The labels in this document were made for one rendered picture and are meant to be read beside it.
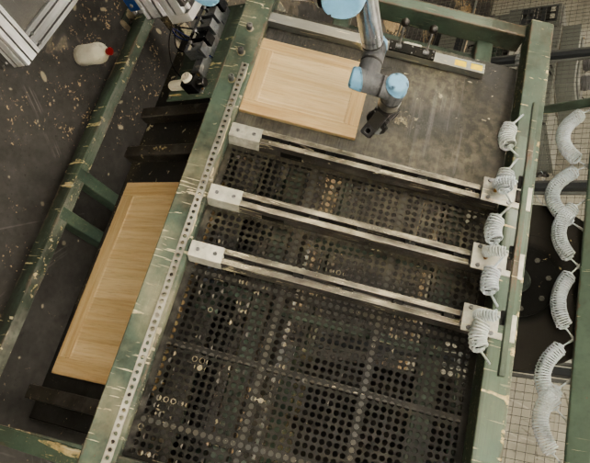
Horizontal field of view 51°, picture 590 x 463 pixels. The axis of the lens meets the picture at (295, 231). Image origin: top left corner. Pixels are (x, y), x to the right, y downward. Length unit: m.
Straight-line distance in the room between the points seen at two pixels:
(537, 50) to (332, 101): 0.90
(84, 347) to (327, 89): 1.46
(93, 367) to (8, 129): 1.07
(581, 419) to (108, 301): 1.93
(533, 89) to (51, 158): 2.11
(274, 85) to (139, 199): 0.80
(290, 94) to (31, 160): 1.17
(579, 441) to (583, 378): 0.24
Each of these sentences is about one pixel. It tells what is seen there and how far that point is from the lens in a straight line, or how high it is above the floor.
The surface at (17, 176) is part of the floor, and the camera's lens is 2.92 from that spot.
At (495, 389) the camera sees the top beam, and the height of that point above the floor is 1.92.
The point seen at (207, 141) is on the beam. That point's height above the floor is 0.84.
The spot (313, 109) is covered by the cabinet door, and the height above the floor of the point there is 1.14.
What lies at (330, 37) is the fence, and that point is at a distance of 2.80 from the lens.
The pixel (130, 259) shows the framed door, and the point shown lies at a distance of 2.72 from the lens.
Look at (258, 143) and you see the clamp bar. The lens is 2.44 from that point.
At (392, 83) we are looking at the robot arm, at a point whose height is 1.62.
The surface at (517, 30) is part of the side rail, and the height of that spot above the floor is 1.82.
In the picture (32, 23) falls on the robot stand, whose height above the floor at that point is 0.23.
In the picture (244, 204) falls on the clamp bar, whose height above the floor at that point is 1.04.
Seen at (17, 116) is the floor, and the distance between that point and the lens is 2.94.
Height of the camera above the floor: 2.36
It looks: 30 degrees down
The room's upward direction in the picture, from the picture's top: 92 degrees clockwise
